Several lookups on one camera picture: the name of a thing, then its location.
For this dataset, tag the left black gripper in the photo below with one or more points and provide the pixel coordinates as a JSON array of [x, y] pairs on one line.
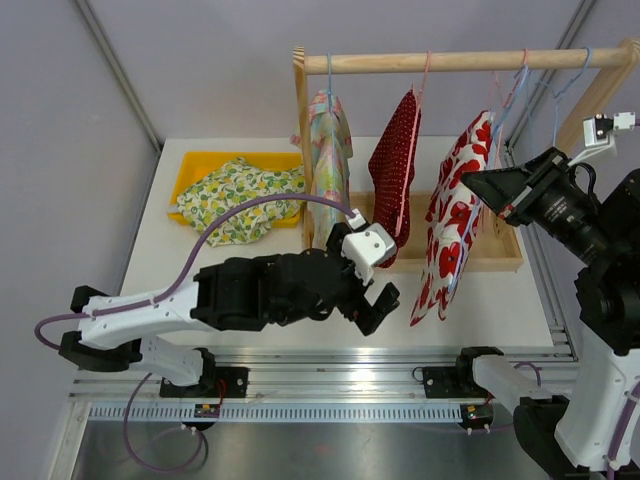
[[369, 316]]

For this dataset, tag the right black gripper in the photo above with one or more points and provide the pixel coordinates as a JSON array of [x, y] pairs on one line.
[[498, 187]]

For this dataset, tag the red poppy print garment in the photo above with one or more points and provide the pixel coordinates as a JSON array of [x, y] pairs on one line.
[[452, 219]]

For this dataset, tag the lemon print skirt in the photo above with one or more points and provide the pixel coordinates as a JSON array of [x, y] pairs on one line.
[[234, 183]]

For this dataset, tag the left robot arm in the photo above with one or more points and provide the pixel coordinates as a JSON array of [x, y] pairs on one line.
[[117, 334]]

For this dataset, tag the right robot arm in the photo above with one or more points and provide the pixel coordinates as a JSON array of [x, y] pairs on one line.
[[591, 430]]

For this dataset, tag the wooden clothes rack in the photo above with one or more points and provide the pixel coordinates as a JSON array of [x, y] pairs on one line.
[[415, 60]]

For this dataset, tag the red polka dot garment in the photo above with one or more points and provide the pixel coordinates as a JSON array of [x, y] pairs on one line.
[[387, 167]]

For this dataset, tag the pastel floral garment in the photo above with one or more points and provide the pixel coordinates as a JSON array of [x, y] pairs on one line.
[[323, 217]]

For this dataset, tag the yellow plastic tray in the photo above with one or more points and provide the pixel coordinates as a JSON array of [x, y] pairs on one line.
[[198, 164]]

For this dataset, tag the aluminium rail frame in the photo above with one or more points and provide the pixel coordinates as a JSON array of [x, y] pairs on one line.
[[507, 297]]

